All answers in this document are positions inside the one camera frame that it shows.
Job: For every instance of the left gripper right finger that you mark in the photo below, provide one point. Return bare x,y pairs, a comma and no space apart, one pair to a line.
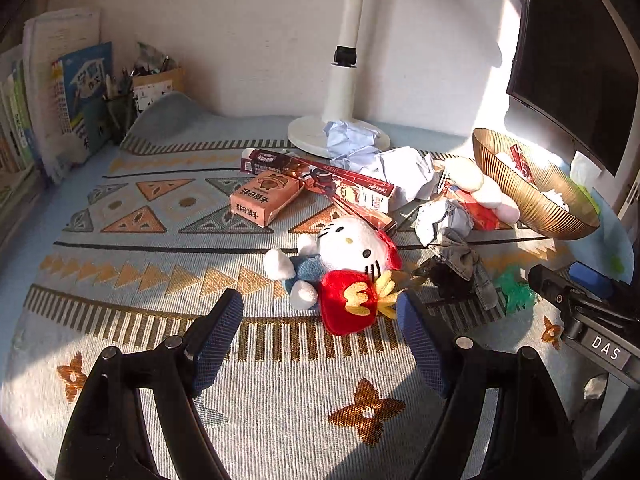
531,437

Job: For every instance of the white paper ball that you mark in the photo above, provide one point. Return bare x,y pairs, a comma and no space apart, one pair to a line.
413,175

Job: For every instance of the hello kitty plush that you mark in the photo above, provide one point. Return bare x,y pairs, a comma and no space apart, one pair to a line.
345,272

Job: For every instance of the orange small snack box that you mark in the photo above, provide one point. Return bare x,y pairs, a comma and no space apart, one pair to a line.
262,198

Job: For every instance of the brown long snack box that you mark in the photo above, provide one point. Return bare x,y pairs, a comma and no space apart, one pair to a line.
357,189

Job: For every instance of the red long snack box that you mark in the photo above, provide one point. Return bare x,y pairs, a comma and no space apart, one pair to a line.
376,220

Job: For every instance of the paper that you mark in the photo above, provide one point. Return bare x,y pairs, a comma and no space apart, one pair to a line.
351,145

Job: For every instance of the grid paper ball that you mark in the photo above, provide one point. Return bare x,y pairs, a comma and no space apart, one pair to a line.
438,214

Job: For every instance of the blue round placemat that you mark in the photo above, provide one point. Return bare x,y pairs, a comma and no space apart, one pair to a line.
608,249

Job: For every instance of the amber ribbed glass bowl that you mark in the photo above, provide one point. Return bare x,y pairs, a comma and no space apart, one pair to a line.
550,203

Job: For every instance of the green tissue pack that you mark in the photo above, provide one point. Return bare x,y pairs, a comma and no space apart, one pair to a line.
584,172

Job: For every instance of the grey crumpled cloth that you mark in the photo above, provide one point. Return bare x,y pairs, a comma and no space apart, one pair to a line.
451,249

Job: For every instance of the red snack packet in bowl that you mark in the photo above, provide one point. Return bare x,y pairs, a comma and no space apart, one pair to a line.
521,164

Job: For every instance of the patterned woven table mat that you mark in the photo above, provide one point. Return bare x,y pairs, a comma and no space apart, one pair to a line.
132,255

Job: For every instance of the black monitor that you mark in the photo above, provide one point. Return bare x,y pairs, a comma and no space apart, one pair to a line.
572,65

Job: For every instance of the cardboard pen holder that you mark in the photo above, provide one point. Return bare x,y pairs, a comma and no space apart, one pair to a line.
148,89

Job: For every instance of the white desk lamp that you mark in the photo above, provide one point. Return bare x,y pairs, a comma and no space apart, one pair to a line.
306,133

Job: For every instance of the stack of books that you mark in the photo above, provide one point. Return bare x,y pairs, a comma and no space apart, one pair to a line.
61,76

